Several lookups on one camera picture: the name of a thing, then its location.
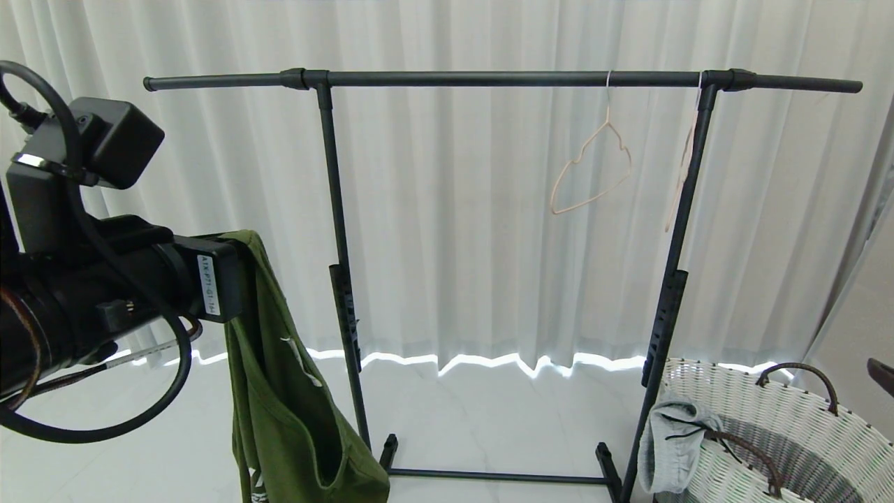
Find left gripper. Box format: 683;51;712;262
35;233;247;365

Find green printed sleeveless shirt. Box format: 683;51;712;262
222;229;392;503

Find pink clothes hanger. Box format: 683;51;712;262
550;70;633;216
664;72;703;233

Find black clothes rack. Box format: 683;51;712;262
143;68;863;503

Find white laundry basket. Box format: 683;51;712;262
653;358;894;503

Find white curtain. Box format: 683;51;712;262
0;0;894;381

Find pale grey garment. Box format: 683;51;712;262
637;398;727;495

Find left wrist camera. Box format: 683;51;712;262
6;96;175;254

